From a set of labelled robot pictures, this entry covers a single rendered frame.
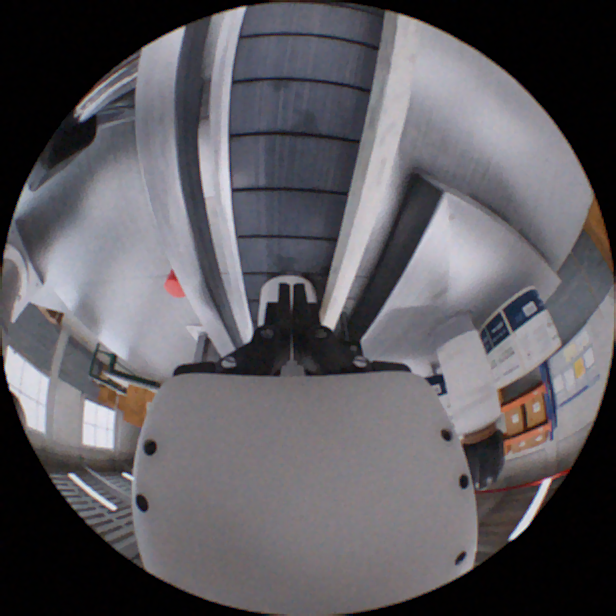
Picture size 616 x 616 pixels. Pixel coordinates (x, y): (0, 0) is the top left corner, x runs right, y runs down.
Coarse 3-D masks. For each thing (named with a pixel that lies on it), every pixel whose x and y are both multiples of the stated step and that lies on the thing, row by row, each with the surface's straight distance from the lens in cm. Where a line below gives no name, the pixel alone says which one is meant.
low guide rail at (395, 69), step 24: (384, 24) 14; (408, 24) 13; (384, 48) 12; (408, 48) 12; (384, 72) 11; (408, 72) 11; (384, 96) 10; (408, 96) 11; (384, 120) 10; (384, 144) 10; (360, 168) 11; (384, 168) 10; (360, 192) 10; (360, 216) 11; (360, 240) 12; (336, 264) 14; (336, 288) 14; (336, 312) 16
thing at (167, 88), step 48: (144, 48) 7; (192, 48) 6; (144, 96) 6; (192, 96) 6; (144, 144) 6; (192, 144) 6; (192, 192) 6; (192, 240) 6; (192, 288) 7; (240, 336) 12
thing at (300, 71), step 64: (320, 0) 17; (256, 64) 14; (320, 64) 13; (256, 128) 13; (320, 128) 13; (256, 192) 14; (320, 192) 14; (256, 256) 16; (320, 256) 16; (256, 320) 24
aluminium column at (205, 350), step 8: (200, 336) 39; (208, 336) 39; (200, 344) 38; (208, 344) 39; (200, 352) 38; (208, 352) 37; (216, 352) 36; (200, 360) 37; (208, 360) 36; (216, 360) 36
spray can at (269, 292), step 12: (276, 276) 17; (288, 276) 17; (300, 276) 17; (264, 288) 18; (276, 288) 16; (312, 288) 17; (264, 300) 16; (276, 300) 15; (312, 300) 16; (264, 312) 16; (288, 372) 12; (300, 372) 13
